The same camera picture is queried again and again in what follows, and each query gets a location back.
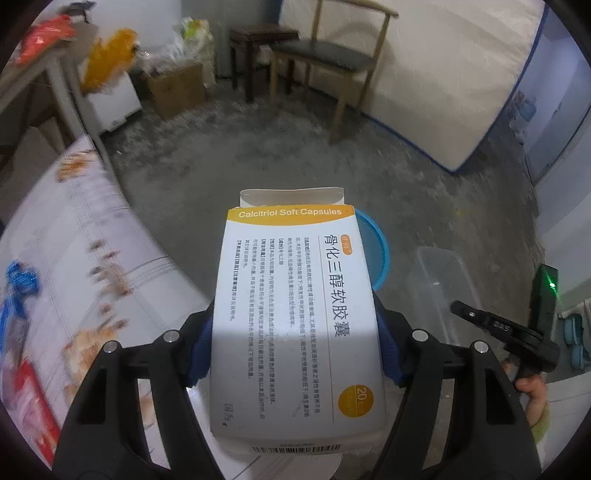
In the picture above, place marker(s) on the white packets pile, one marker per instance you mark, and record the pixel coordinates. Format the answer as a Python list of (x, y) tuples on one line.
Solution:
[(196, 41)]

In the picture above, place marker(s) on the clear plastic container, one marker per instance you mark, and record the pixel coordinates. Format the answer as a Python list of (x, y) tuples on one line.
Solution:
[(443, 295)]

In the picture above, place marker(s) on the wooden desk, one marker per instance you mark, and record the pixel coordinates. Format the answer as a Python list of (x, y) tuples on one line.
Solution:
[(41, 69)]

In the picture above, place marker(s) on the cardboard box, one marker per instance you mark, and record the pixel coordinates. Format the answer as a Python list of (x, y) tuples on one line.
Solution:
[(178, 92)]

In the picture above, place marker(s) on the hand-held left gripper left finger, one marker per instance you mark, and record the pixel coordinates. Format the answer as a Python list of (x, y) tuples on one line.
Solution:
[(198, 355)]

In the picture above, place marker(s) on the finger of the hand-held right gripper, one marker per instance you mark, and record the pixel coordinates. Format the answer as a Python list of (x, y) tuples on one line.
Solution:
[(480, 317)]

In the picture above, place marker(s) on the dark wooden stool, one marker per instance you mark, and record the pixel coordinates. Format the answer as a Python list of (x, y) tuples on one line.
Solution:
[(258, 39)]

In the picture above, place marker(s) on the blue plastic basin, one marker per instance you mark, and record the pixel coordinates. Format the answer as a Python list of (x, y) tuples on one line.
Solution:
[(577, 334)]

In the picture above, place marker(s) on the red printed plastic packet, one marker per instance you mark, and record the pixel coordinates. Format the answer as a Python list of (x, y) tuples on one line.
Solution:
[(34, 410)]

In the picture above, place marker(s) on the white cabinet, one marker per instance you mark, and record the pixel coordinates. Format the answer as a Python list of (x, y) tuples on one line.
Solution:
[(117, 106)]

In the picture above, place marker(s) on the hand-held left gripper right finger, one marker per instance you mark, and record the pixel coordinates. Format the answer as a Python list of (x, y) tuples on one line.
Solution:
[(388, 344)]

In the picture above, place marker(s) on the person's right hand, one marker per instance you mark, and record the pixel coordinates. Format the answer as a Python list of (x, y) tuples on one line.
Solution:
[(535, 394)]

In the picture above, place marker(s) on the blue plastic basket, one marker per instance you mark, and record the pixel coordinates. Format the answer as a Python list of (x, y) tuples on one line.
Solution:
[(376, 249)]

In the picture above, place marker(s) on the blue plastic wrapper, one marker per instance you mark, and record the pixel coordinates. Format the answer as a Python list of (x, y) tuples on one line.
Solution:
[(21, 281)]

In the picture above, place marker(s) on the white orange medicine box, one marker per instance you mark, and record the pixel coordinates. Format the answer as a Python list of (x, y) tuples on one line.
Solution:
[(295, 323)]

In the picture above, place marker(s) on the wooden chair black seat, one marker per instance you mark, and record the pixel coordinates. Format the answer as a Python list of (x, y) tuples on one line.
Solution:
[(318, 53)]

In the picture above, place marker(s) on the red orange plastic bag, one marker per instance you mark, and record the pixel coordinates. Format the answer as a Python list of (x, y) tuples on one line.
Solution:
[(44, 39)]

